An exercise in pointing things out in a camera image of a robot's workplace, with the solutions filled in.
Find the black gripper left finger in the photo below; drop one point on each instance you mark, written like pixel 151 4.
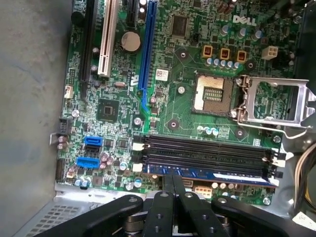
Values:
pixel 158 217

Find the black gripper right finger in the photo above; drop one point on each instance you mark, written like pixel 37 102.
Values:
pixel 197 217

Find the RAM stick with black chips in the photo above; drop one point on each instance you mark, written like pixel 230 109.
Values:
pixel 222 177

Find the RAM slot with white latches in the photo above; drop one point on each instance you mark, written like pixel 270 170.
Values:
pixel 137 168
pixel 209 155

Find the black PC case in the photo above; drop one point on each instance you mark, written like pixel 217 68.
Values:
pixel 74 200

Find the green motherboard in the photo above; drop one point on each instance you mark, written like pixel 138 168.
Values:
pixel 172 116

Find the CPU socket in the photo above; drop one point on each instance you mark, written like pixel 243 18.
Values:
pixel 212 95

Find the metal socket cover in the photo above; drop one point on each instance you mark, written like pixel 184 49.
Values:
pixel 274 118

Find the round coin battery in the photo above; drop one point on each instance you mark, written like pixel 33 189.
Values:
pixel 130 42

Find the blue expansion slot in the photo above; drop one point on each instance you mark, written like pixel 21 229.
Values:
pixel 149 37

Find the long black expansion slot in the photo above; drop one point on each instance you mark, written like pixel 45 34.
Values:
pixel 87 49

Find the white expansion slot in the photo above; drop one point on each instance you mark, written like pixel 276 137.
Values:
pixel 108 37

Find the short black expansion slot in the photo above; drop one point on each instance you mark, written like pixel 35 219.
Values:
pixel 132 14

